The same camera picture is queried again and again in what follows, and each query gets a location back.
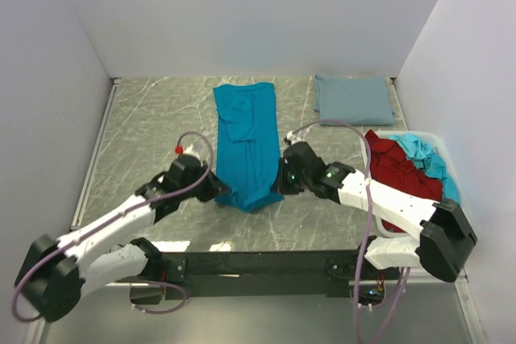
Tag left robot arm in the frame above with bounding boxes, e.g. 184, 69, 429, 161
11, 155, 231, 322

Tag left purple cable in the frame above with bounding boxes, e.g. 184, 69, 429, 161
10, 132, 214, 322

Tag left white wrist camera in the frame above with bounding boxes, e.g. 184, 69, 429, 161
174, 143, 202, 160

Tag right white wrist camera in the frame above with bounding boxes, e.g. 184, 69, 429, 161
284, 129, 310, 146

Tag teal blue t-shirt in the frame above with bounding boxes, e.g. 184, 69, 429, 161
214, 82, 283, 213

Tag white plastic laundry basket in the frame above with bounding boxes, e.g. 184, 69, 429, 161
370, 128, 471, 218

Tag light blue t-shirt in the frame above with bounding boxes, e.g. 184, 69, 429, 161
388, 131, 461, 204

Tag red t-shirt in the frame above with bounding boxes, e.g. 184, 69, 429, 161
364, 129, 444, 234

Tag folded grey-blue t-shirt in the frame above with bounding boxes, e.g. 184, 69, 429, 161
314, 75, 395, 126

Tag black mounting beam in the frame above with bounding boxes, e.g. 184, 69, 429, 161
130, 250, 358, 297

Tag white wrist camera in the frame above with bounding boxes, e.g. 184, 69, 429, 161
284, 129, 310, 146
174, 143, 202, 160

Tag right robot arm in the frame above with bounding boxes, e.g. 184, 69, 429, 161
277, 140, 477, 283

